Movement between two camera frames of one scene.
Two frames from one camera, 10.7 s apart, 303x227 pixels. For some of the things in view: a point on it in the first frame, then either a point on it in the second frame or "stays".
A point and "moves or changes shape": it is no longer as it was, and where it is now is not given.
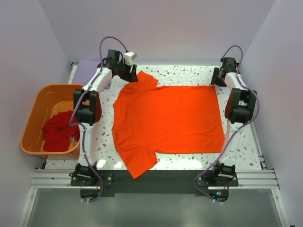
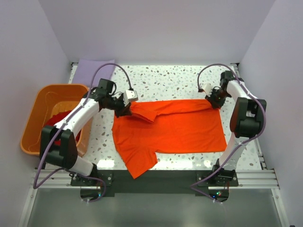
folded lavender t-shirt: (84, 70) stays
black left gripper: (129, 73) to (123, 109)
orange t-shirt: (147, 119) moves or changes shape
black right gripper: (217, 77) to (215, 100)
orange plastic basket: (52, 99) stays
